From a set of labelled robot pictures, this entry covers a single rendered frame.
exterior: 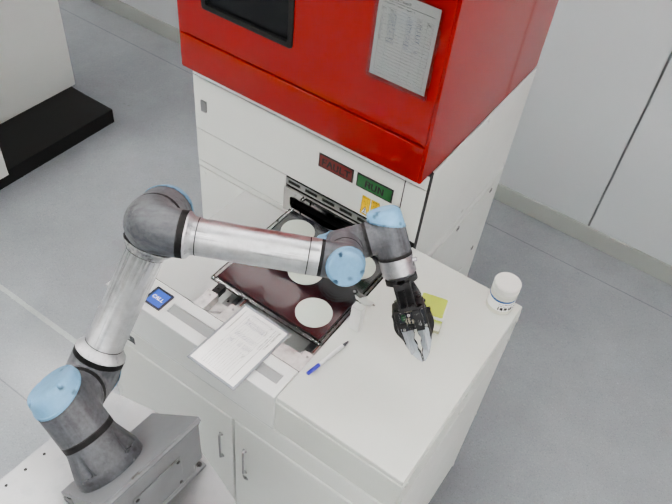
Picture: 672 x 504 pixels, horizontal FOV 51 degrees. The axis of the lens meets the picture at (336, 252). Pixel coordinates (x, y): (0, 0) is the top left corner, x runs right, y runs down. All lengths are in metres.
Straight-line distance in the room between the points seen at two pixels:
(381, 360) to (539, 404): 1.34
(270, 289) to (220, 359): 0.31
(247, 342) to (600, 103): 2.06
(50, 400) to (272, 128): 1.00
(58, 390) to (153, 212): 0.41
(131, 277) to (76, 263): 1.76
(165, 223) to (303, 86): 0.66
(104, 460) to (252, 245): 0.54
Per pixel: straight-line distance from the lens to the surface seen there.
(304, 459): 1.80
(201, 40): 2.07
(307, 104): 1.89
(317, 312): 1.90
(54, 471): 1.81
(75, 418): 1.55
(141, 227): 1.40
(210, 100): 2.24
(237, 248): 1.37
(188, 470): 1.70
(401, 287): 1.50
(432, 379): 1.74
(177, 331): 1.79
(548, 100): 3.37
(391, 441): 1.64
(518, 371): 3.06
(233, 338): 1.76
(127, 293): 1.57
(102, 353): 1.64
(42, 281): 3.28
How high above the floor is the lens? 2.39
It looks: 46 degrees down
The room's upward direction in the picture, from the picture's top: 7 degrees clockwise
